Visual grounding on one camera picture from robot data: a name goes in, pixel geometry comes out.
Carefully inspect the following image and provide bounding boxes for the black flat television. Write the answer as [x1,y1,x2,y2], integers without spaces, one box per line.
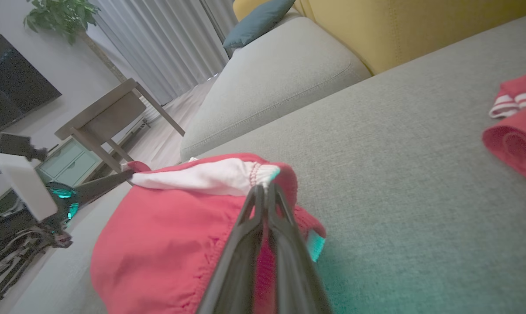
[0,34,62,140]

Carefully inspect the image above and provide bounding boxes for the dark wooden side table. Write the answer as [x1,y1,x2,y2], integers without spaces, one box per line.
[55,78,186,173]

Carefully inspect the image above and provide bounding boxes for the yellow sofa back cushion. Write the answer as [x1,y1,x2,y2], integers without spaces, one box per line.
[233,0,526,75]

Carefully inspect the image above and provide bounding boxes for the grey sofa seat cushion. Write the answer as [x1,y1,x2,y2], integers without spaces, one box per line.
[180,17,372,162]

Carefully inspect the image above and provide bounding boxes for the teal throw pillow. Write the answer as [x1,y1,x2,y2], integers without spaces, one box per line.
[223,0,296,49]

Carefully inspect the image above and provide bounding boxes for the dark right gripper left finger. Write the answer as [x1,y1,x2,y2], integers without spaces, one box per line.
[196,183,268,314]

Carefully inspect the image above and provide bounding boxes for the grey pleated curtain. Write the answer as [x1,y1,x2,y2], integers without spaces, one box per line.
[88,0,239,105]

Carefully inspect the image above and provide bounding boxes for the red shorts with white stripe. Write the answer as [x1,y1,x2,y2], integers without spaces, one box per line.
[89,153,327,314]

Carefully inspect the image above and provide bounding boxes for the green potted plant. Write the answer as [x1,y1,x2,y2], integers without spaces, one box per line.
[24,0,128,83]

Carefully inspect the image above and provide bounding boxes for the red basketball jersey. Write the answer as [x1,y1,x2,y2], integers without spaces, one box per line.
[482,73,526,187]

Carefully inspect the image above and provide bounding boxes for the pale green TV cabinet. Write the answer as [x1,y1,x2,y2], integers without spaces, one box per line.
[36,137,102,188]

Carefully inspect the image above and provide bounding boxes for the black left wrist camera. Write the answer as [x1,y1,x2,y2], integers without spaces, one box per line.
[0,133,48,162]

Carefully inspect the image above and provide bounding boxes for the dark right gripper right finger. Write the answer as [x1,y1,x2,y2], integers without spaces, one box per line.
[265,183,333,314]

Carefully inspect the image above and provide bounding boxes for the large grey sofa seat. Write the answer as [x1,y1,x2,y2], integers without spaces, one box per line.
[0,11,526,314]

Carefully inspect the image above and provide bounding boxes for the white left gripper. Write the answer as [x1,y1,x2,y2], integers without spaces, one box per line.
[0,152,134,227]

